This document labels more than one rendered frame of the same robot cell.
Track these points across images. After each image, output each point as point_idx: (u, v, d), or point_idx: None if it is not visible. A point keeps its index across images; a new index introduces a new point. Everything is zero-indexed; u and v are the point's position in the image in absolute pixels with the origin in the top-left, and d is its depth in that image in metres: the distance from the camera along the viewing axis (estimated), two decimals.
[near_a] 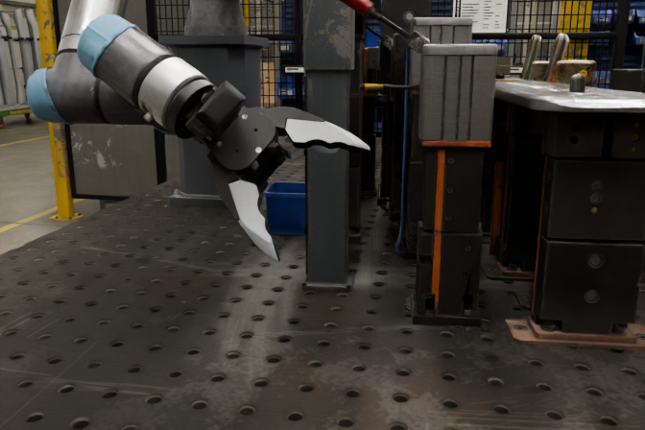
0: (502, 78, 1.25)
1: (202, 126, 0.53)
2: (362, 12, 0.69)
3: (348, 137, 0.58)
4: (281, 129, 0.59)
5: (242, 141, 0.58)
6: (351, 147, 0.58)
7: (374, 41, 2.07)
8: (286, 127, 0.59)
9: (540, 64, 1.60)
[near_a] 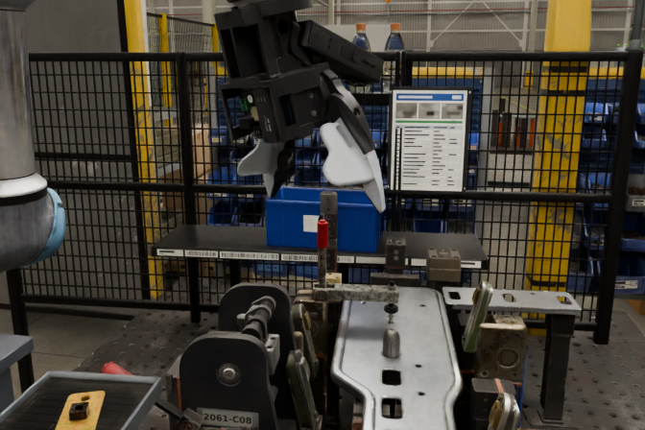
0: None
1: (370, 64, 0.55)
2: None
3: (278, 173, 0.61)
4: None
5: None
6: (282, 181, 0.60)
7: (278, 216, 1.50)
8: None
9: (491, 330, 1.03)
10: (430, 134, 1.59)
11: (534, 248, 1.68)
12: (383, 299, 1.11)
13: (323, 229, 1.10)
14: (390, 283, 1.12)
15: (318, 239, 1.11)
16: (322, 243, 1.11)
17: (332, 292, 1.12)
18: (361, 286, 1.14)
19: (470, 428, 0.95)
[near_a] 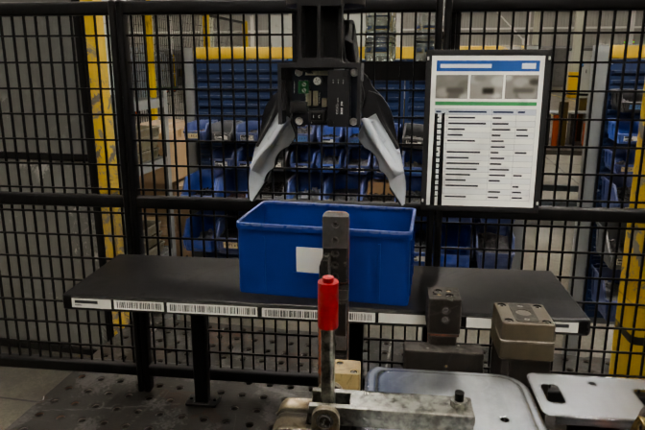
0: None
1: None
2: None
3: (260, 176, 0.57)
4: (292, 113, 0.55)
5: None
6: (266, 184, 0.57)
7: (257, 247, 0.97)
8: (289, 117, 0.55)
9: None
10: (487, 123, 1.06)
11: (634, 290, 1.15)
12: (443, 429, 0.58)
13: (330, 297, 0.57)
14: (457, 396, 0.59)
15: (320, 313, 0.58)
16: (327, 321, 0.58)
17: (346, 413, 0.59)
18: (400, 398, 0.61)
19: None
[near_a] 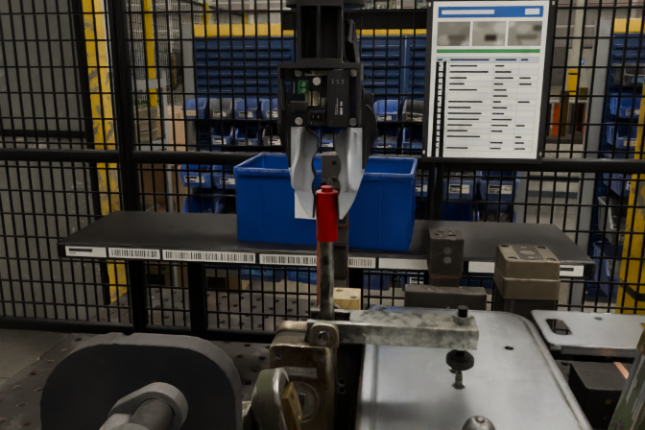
0: None
1: None
2: None
3: (307, 192, 0.57)
4: None
5: None
6: None
7: (255, 193, 0.95)
8: (303, 126, 0.55)
9: None
10: (489, 71, 1.04)
11: (639, 245, 1.13)
12: (446, 345, 0.56)
13: (329, 205, 0.55)
14: (460, 312, 0.57)
15: (319, 224, 0.56)
16: (326, 232, 0.56)
17: (346, 328, 0.57)
18: (401, 316, 0.59)
19: None
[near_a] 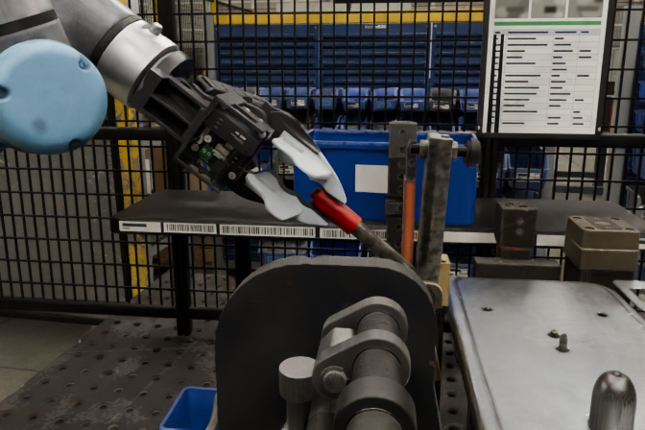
0: None
1: (260, 100, 0.62)
2: None
3: (308, 210, 0.57)
4: (250, 170, 0.57)
5: None
6: None
7: None
8: (253, 174, 0.57)
9: None
10: (548, 44, 1.02)
11: None
12: (444, 171, 0.53)
13: (327, 202, 0.55)
14: (414, 152, 0.54)
15: (336, 222, 0.56)
16: (346, 222, 0.55)
17: (422, 271, 0.55)
18: (420, 209, 0.56)
19: None
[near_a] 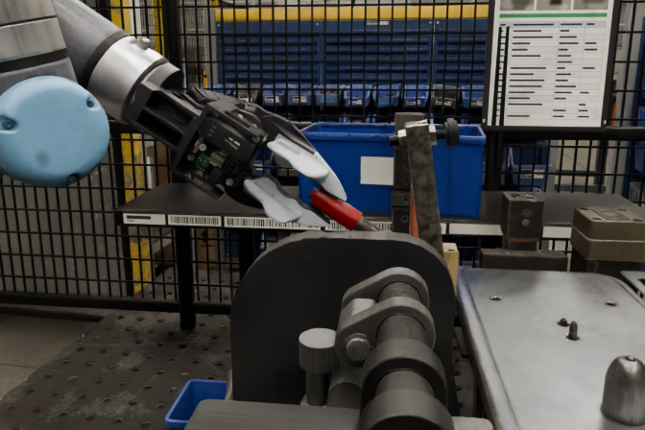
0: None
1: (253, 107, 0.62)
2: None
3: (308, 213, 0.57)
4: (248, 177, 0.57)
5: None
6: (317, 208, 0.57)
7: None
8: (251, 179, 0.57)
9: None
10: (554, 36, 1.01)
11: None
12: (427, 156, 0.53)
13: (326, 201, 0.55)
14: (394, 144, 0.54)
15: (337, 220, 0.56)
16: (347, 218, 0.55)
17: None
18: (414, 199, 0.56)
19: None
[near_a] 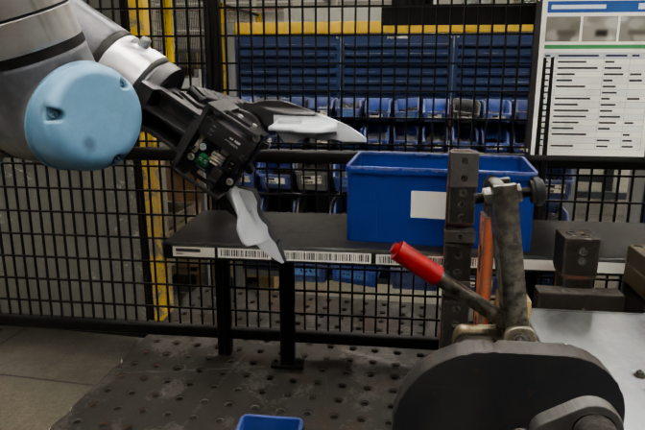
0: None
1: None
2: None
3: (271, 241, 0.58)
4: None
5: None
6: (280, 241, 0.58)
7: (369, 192, 0.93)
8: (238, 186, 0.58)
9: None
10: (599, 67, 1.02)
11: None
12: (514, 216, 0.53)
13: (409, 256, 0.56)
14: (478, 202, 0.54)
15: (419, 275, 0.56)
16: (430, 274, 0.56)
17: (511, 315, 0.55)
18: (495, 254, 0.56)
19: None
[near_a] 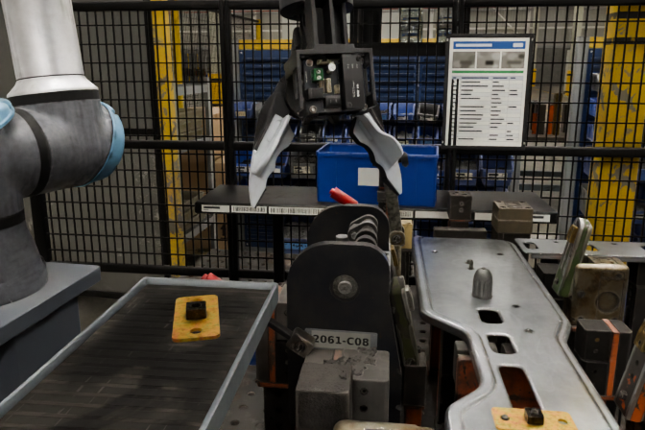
0: (539, 423, 0.59)
1: None
2: None
3: (256, 183, 0.55)
4: (285, 116, 0.56)
5: None
6: (263, 191, 0.55)
7: (331, 169, 1.41)
8: (281, 121, 0.56)
9: (590, 271, 0.95)
10: (489, 85, 1.50)
11: (595, 208, 1.59)
12: None
13: (339, 195, 1.04)
14: (374, 165, 1.03)
15: (345, 204, 1.05)
16: (350, 203, 1.04)
17: (392, 226, 1.03)
18: None
19: None
